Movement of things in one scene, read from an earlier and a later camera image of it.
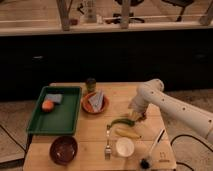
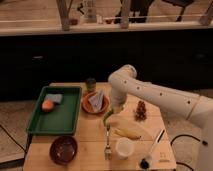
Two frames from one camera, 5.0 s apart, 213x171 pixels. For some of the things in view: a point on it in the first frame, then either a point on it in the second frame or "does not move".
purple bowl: [63, 150] does not move
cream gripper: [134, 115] to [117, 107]
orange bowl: [87, 106] does not move
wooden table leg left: [64, 7] does not move
